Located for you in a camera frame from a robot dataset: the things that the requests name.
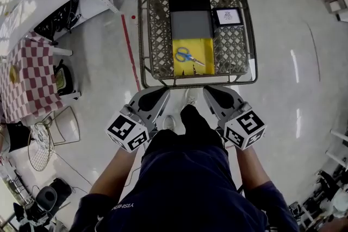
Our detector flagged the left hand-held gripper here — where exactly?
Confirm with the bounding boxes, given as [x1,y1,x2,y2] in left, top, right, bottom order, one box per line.
[104,86,171,154]

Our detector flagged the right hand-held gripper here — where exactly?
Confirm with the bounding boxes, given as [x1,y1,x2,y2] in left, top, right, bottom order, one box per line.
[202,85,268,151]

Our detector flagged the blue-handled scissors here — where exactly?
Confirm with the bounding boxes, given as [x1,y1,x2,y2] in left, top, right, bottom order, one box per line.
[175,47,206,67]

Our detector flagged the black box with yellow interior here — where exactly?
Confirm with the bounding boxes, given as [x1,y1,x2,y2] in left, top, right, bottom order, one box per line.
[167,0,216,77]

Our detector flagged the person's right forearm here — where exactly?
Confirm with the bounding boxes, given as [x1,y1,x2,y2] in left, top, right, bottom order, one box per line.
[235,145,271,188]

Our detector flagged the person's left forearm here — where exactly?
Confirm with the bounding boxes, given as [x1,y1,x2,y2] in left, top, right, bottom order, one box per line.
[89,148,136,195]

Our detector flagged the person's left white shoe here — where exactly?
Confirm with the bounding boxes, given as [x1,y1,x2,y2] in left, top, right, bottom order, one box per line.
[162,115,176,133]

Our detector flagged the person's white shoe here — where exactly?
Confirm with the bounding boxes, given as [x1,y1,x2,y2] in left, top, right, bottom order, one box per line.
[162,115,176,133]
[184,89,198,106]

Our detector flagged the person's black trousers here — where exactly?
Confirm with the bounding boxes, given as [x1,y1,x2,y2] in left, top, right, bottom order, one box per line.
[141,104,228,162]

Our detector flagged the brown wicker lattice table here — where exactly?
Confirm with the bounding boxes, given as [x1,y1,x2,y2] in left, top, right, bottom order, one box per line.
[137,0,258,90]

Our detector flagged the person's right white shoe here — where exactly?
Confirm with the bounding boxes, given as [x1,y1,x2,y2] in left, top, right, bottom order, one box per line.
[184,89,198,106]

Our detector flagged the person's dark blue shirt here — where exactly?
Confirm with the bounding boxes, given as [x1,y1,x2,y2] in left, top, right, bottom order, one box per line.
[69,143,300,232]

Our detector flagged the black yellow backpack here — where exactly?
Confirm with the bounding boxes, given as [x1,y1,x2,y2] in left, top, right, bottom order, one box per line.
[53,59,76,97]

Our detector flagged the black framed picture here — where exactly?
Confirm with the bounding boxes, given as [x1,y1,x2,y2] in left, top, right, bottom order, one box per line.
[211,7,245,27]

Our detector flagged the red white checkered table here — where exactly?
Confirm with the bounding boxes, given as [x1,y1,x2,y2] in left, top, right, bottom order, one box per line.
[0,31,65,124]

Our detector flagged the black round device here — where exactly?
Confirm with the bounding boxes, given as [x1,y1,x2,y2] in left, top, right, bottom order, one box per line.
[35,186,58,212]

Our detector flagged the yellow round object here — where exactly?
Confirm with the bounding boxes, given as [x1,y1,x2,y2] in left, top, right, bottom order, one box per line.
[9,65,21,84]

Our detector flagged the gold wire chair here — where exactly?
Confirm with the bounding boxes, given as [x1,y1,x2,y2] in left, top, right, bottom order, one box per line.
[27,105,81,172]

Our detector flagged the black cable bundle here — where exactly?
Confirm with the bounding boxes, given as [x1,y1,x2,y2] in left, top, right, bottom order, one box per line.
[34,0,81,41]

